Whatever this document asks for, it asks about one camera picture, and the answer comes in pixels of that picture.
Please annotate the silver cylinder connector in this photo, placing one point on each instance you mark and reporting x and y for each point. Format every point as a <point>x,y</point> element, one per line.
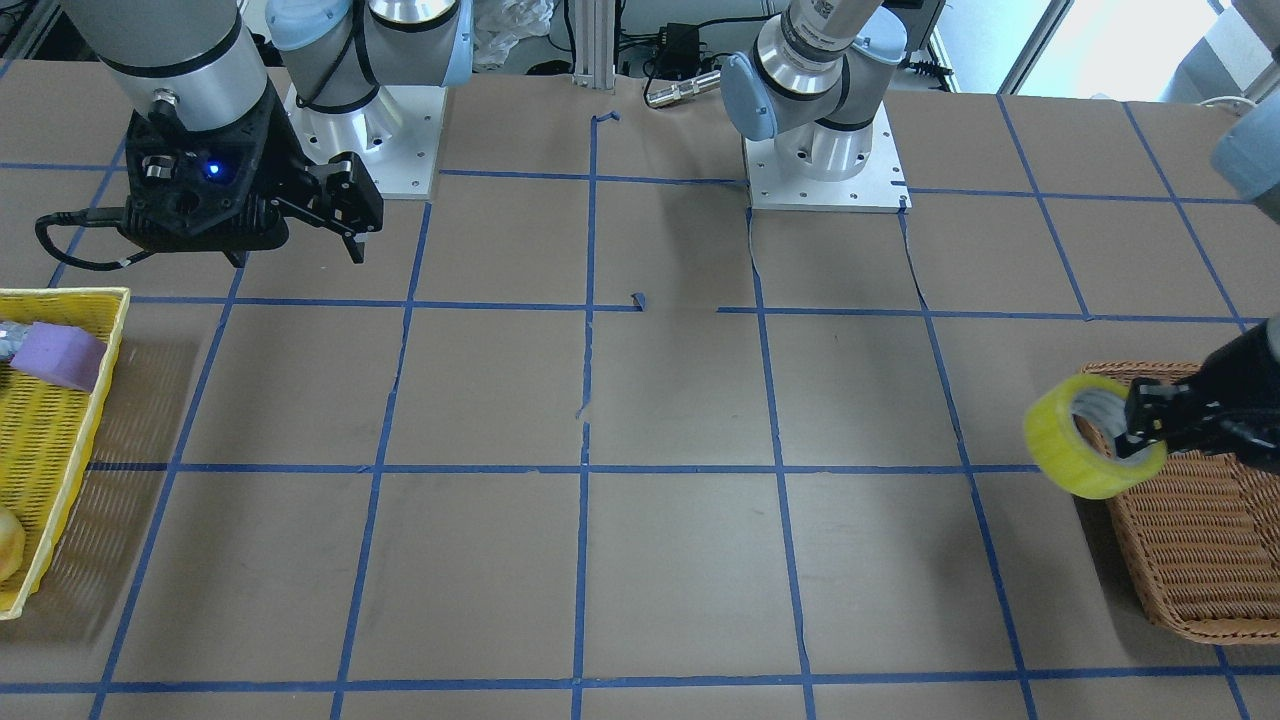
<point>683,91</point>

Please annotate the yellow plastic basket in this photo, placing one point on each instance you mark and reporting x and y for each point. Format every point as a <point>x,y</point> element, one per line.
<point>48,431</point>

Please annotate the purple sponge block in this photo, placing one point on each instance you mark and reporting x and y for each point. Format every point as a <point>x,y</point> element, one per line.
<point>62,355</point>

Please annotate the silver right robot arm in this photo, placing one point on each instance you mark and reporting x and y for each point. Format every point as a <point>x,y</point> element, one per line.
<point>195,66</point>

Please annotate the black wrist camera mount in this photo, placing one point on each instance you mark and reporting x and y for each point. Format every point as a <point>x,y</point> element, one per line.
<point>209,191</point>

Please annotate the yellow tape roll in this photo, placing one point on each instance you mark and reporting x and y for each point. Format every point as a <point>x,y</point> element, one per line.
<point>1068,432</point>

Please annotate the toy croissant bread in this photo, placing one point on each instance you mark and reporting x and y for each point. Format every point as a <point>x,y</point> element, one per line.
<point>13,544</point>

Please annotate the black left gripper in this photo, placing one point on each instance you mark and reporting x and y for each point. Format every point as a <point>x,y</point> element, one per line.
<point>1236,377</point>

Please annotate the brown wicker basket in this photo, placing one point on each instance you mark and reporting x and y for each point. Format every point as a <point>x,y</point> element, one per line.
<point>1199,544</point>

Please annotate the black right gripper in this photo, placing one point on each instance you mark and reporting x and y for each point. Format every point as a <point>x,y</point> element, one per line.
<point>283,160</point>

